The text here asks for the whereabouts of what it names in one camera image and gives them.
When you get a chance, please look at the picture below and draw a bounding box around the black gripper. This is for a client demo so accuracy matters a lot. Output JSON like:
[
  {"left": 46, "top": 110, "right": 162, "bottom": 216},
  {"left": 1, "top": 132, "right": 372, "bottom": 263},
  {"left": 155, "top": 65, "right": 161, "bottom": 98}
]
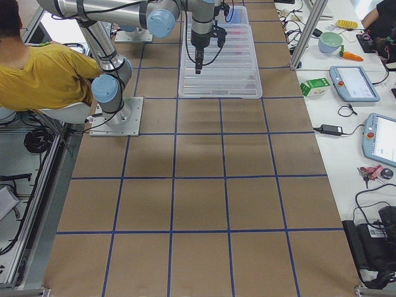
[{"left": 191, "top": 29, "right": 212, "bottom": 74}]

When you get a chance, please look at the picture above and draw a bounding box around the clear plastic box lid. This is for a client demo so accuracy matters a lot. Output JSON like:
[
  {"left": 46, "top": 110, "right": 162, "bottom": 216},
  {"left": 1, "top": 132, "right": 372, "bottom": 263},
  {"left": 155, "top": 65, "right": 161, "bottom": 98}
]
[{"left": 178, "top": 24, "right": 262, "bottom": 99}]

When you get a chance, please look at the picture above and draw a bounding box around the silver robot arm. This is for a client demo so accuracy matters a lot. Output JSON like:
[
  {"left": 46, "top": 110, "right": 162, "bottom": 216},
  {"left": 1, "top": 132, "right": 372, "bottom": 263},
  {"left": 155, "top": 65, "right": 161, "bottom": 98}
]
[
  {"left": 118, "top": 0, "right": 234, "bottom": 36},
  {"left": 39, "top": 1, "right": 226, "bottom": 124}
]

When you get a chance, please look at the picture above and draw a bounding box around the clear plastic storage box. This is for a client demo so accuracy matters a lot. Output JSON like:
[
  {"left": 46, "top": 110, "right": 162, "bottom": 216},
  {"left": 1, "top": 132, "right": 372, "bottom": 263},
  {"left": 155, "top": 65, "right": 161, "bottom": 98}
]
[{"left": 184, "top": 5, "right": 250, "bottom": 27}]

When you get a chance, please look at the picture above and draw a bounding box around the green milk carton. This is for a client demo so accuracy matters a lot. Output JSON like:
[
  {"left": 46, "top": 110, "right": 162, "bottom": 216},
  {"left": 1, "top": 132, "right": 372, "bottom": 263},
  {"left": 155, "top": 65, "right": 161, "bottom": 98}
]
[{"left": 300, "top": 77, "right": 330, "bottom": 97}]

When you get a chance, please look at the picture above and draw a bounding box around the green blue bowl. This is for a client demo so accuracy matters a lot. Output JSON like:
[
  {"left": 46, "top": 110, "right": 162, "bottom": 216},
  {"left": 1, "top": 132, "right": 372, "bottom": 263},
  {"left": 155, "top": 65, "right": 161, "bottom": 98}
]
[{"left": 318, "top": 32, "right": 343, "bottom": 53}]

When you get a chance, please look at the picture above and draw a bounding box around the white chair seat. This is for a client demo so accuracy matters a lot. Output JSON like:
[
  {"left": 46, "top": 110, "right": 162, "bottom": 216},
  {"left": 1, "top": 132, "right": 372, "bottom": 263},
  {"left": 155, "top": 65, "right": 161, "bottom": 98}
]
[{"left": 40, "top": 102, "right": 90, "bottom": 124}]

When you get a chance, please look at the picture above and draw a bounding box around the black power adapter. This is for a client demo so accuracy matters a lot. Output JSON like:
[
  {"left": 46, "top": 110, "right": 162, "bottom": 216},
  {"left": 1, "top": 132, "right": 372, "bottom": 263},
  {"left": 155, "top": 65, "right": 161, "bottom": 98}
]
[{"left": 320, "top": 124, "right": 343, "bottom": 136}]

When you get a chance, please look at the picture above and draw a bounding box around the toy carrot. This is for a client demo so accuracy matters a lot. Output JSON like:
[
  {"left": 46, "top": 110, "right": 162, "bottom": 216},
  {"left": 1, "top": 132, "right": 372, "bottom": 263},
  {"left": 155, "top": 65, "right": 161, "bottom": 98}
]
[{"left": 339, "top": 45, "right": 364, "bottom": 62}]

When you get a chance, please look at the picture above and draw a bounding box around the yellow toy corn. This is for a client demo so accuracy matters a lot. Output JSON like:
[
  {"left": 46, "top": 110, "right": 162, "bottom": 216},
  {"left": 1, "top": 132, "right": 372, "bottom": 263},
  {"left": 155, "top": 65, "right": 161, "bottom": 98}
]
[{"left": 335, "top": 20, "right": 359, "bottom": 30}]

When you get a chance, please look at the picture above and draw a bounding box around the person in yellow shirt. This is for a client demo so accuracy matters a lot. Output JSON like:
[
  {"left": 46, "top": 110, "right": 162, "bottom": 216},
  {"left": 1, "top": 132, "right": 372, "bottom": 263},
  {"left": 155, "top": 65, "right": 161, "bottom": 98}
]
[{"left": 1, "top": 1, "right": 100, "bottom": 111}]

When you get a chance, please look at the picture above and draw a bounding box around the teach pendant tablet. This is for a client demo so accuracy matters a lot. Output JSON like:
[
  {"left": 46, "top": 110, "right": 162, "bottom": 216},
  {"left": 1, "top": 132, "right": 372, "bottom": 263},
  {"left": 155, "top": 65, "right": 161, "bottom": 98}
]
[
  {"left": 362, "top": 113, "right": 396, "bottom": 167},
  {"left": 329, "top": 66, "right": 380, "bottom": 103}
]

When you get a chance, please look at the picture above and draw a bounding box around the red key bunch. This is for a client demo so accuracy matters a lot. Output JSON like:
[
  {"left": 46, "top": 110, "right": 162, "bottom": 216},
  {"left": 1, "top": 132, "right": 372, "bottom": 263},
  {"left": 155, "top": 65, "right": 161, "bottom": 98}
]
[{"left": 357, "top": 165, "right": 384, "bottom": 189}]

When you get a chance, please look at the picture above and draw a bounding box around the black round puck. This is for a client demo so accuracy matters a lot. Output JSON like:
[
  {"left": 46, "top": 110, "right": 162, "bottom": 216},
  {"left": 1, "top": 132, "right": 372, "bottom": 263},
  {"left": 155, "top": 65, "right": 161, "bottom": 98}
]
[{"left": 380, "top": 168, "right": 394, "bottom": 180}]

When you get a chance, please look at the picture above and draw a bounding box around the black equipment case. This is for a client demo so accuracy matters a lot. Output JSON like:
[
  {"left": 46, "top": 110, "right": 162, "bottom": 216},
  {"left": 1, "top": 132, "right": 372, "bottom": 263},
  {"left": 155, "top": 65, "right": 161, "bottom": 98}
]
[{"left": 342, "top": 206, "right": 395, "bottom": 290}]

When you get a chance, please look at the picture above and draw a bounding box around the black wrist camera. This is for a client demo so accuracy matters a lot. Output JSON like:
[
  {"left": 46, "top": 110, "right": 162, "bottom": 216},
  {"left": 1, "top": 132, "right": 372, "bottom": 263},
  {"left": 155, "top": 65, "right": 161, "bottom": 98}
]
[{"left": 212, "top": 20, "right": 227, "bottom": 49}]

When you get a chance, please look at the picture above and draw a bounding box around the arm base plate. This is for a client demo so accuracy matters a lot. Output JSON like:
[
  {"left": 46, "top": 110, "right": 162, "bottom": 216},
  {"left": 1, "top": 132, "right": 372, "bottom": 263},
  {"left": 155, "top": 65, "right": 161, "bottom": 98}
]
[
  {"left": 88, "top": 97, "right": 144, "bottom": 137},
  {"left": 115, "top": 26, "right": 153, "bottom": 43}
]

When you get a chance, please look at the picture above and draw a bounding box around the aluminium frame post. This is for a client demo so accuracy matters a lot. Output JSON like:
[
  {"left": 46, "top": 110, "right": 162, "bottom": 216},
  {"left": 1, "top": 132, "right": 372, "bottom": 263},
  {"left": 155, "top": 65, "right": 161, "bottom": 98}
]
[{"left": 290, "top": 0, "right": 328, "bottom": 71}]

